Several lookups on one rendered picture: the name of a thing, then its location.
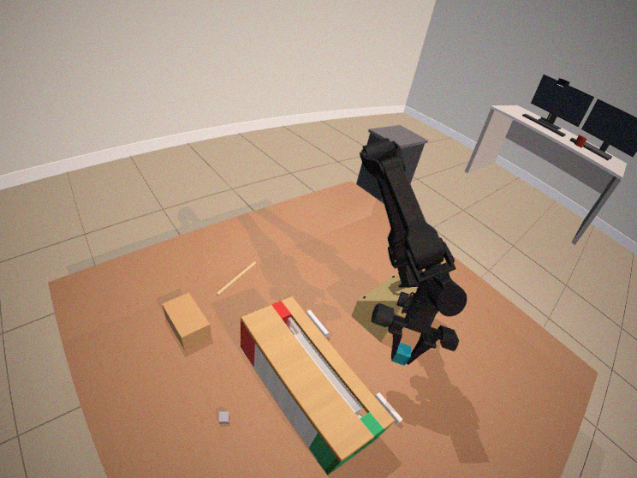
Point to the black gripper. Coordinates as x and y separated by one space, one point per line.
419 318

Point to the small teal block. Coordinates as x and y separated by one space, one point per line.
403 354

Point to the tan thin rod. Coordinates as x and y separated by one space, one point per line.
235 279

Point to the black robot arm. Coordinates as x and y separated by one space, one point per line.
414 244

